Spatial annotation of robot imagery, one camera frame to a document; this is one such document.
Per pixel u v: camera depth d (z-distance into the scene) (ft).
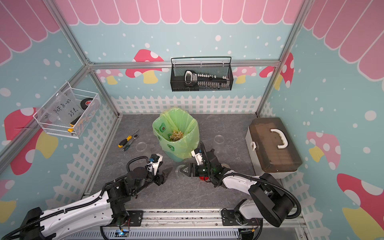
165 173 2.25
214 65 2.94
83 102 2.61
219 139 3.01
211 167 2.17
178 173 2.67
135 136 3.47
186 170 2.47
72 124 2.07
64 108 2.26
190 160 3.12
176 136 3.03
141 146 2.94
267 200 1.40
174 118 2.98
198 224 2.43
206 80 2.91
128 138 3.42
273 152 2.80
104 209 1.73
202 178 2.87
